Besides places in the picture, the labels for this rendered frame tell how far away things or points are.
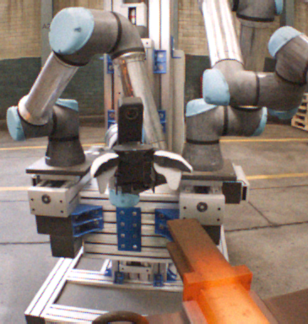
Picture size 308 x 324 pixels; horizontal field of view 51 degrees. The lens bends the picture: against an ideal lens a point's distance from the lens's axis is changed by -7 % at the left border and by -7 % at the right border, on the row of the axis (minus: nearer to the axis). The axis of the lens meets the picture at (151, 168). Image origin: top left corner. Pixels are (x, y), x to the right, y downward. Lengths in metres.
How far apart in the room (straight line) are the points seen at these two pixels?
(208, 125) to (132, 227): 0.44
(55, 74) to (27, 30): 6.52
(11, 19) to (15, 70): 1.09
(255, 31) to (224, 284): 0.88
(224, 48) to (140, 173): 0.34
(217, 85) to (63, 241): 0.78
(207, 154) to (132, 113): 0.56
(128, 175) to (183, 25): 6.98
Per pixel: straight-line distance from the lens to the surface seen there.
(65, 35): 0.84
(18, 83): 7.45
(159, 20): 1.32
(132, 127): 0.63
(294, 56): 0.67
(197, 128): 1.11
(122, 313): 0.20
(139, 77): 0.90
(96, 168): 0.52
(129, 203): 0.81
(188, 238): 0.29
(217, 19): 0.85
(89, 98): 7.27
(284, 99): 0.73
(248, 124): 1.13
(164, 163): 0.57
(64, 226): 1.19
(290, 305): 0.26
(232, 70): 0.71
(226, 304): 0.22
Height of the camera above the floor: 1.15
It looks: 17 degrees down
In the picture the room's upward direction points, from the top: straight up
